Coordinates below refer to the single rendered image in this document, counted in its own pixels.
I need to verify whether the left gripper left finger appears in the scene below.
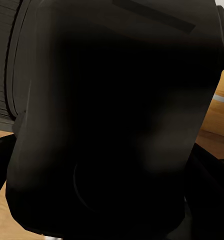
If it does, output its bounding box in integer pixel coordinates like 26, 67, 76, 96
0, 134, 17, 190

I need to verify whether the camera tripod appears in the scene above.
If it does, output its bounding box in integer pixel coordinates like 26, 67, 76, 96
0, 118, 62, 240

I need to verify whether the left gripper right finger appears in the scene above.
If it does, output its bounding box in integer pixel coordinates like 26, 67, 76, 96
184, 143, 224, 240

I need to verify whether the digital camera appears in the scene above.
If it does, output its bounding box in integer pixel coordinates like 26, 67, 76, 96
0, 0, 224, 240

